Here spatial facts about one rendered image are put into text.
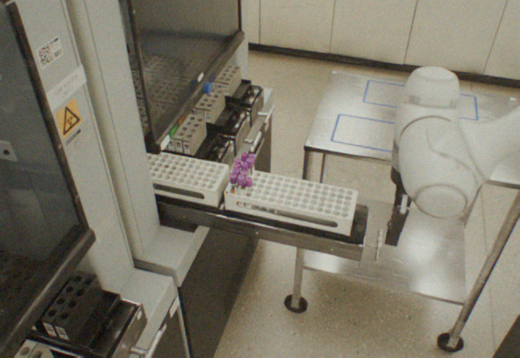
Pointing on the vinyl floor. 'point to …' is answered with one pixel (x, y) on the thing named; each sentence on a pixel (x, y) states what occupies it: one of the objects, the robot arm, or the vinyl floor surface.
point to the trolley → (353, 92)
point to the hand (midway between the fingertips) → (393, 233)
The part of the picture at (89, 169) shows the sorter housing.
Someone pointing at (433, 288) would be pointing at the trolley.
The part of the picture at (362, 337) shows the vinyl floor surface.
